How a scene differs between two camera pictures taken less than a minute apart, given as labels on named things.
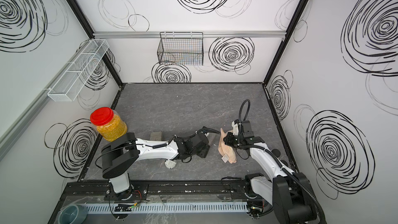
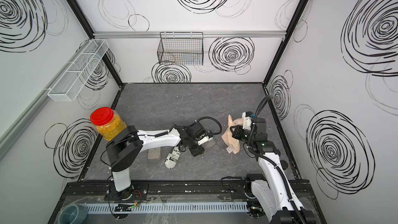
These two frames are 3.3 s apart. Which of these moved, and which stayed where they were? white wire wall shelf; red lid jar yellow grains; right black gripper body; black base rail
Moved: right black gripper body
Stayed: red lid jar yellow grains; white wire wall shelf; black base rail
